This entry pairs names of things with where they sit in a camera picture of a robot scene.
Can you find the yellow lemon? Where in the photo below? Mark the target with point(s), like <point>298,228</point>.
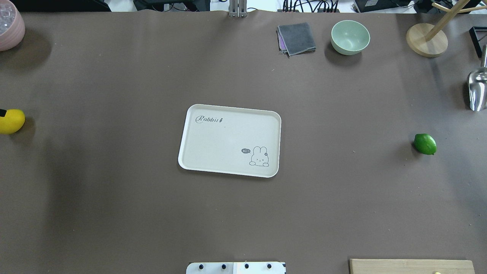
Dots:
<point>12,122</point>

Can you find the green lime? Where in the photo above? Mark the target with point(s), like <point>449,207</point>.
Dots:
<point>425,144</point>

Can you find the cream rabbit print tray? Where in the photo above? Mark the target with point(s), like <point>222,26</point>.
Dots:
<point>231,140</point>

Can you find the black metal tray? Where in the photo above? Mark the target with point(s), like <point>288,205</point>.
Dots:
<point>477,34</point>

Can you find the pink bowl with ice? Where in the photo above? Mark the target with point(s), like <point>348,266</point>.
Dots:
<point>12,26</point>

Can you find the folded grey cloth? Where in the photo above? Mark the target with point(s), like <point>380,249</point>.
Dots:
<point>295,39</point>

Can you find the mint green bowl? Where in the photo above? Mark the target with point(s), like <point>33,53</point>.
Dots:
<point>349,37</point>

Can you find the wooden cutting board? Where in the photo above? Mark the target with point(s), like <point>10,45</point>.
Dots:
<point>381,266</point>

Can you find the wooden mug tree stand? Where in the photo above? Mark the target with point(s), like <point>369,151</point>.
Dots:
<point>429,40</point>

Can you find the metal scoop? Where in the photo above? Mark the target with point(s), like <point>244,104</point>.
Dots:
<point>477,84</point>

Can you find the aluminium frame post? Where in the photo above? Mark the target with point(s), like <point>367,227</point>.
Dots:
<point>237,8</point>

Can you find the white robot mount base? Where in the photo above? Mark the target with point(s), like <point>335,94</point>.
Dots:
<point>244,267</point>

